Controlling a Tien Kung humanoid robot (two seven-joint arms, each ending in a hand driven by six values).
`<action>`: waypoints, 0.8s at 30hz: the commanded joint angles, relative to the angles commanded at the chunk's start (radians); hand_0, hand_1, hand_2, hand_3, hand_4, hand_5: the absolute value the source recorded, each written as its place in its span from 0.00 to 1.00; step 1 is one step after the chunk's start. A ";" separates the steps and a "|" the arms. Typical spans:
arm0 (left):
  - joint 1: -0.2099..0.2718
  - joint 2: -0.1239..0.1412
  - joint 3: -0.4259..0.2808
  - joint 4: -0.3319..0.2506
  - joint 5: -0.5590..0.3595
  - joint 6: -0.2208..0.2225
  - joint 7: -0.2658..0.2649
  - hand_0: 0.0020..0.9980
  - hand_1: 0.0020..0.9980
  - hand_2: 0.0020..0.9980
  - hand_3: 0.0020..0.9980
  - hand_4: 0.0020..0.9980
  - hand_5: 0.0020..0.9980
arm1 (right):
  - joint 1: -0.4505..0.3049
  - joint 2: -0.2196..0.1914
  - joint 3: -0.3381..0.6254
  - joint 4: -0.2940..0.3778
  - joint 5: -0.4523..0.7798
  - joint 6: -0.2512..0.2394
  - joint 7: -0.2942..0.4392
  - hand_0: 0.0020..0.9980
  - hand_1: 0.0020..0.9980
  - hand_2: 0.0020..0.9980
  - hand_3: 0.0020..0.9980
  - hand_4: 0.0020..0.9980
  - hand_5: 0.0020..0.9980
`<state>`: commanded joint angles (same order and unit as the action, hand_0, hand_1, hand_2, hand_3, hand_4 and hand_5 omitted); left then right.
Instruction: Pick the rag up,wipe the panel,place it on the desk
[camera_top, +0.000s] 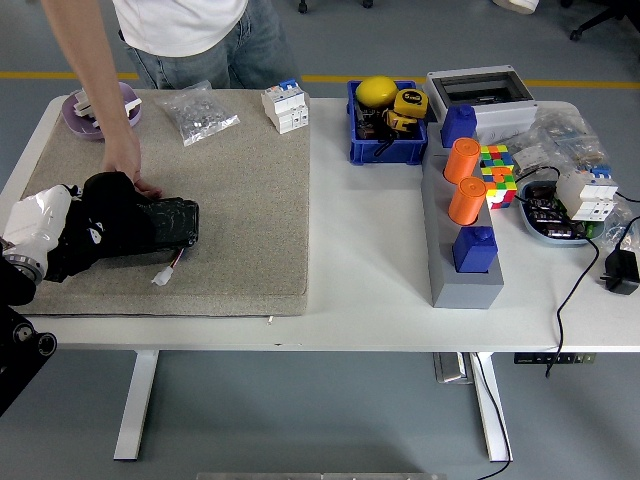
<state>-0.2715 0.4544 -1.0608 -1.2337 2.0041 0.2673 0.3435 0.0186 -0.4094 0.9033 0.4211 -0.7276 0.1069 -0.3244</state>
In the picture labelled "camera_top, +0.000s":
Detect black table control panel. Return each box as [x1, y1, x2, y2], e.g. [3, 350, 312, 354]
[513, 352, 597, 365]

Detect grey electrical enclosure box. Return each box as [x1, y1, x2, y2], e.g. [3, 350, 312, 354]
[424, 65, 539, 144]

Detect grey metal box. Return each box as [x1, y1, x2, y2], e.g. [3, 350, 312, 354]
[432, 352, 474, 385]

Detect black rag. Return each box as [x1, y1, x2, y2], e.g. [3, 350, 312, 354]
[44, 171, 156, 284]

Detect white circuit breaker blue top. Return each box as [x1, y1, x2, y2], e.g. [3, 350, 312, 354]
[555, 164, 619, 222]
[260, 78, 310, 135]

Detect person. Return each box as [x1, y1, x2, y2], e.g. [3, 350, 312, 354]
[492, 0, 541, 14]
[112, 0, 301, 90]

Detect colourful puzzle cube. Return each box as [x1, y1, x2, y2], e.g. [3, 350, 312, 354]
[478, 144, 518, 210]

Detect white table leg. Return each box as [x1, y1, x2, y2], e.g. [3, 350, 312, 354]
[469, 352, 514, 463]
[112, 349, 160, 462]

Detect blue block with knob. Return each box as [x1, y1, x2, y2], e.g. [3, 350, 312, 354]
[439, 103, 477, 150]
[451, 226, 499, 274]

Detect white plastic strip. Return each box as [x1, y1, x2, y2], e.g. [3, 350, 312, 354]
[91, 97, 144, 126]
[73, 87, 99, 119]

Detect black floor cable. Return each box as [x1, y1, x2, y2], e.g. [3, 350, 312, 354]
[469, 352, 512, 480]

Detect grey-brown table mat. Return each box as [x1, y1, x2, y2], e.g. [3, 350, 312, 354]
[0, 88, 311, 319]

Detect light blue bowl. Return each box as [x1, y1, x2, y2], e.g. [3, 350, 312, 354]
[516, 179, 606, 247]

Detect clear bag of parts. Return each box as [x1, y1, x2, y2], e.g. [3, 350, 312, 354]
[509, 106, 614, 176]
[592, 192, 640, 254]

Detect yellow black tool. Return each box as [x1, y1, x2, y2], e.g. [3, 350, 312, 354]
[382, 108, 419, 137]

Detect blue plastic bin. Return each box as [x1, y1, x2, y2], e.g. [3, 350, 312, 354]
[345, 78, 429, 167]

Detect glossy black panel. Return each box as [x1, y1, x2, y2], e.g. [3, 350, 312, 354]
[94, 197, 200, 259]

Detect white plug with coloured wires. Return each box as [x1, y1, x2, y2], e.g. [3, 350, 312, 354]
[151, 244, 187, 287]

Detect person's right hand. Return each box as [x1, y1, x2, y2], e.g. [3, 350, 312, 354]
[99, 133, 164, 199]

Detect yellow tape measure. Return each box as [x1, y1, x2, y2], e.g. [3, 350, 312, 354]
[392, 88, 430, 121]

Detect black electronic parts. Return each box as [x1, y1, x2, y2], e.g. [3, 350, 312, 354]
[524, 182, 589, 239]

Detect orange cylinder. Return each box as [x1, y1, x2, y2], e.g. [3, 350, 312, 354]
[443, 137, 482, 185]
[447, 176, 487, 226]

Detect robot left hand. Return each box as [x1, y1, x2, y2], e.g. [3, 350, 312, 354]
[2, 183, 84, 267]

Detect clear bag of screws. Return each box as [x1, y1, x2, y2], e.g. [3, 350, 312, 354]
[153, 79, 240, 147]

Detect small black parts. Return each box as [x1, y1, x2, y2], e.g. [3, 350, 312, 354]
[353, 102, 401, 157]

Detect grey peg holder base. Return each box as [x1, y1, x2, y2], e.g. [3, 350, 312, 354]
[420, 122, 505, 310]

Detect black power adapter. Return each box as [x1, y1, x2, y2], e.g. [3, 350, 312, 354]
[598, 215, 640, 296]

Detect purple plastic tray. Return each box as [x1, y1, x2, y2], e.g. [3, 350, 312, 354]
[60, 82, 144, 141]

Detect black office chair base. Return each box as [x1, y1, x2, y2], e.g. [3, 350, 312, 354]
[569, 0, 640, 42]

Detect yellow dome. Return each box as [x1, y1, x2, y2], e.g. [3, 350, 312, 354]
[354, 75, 400, 109]

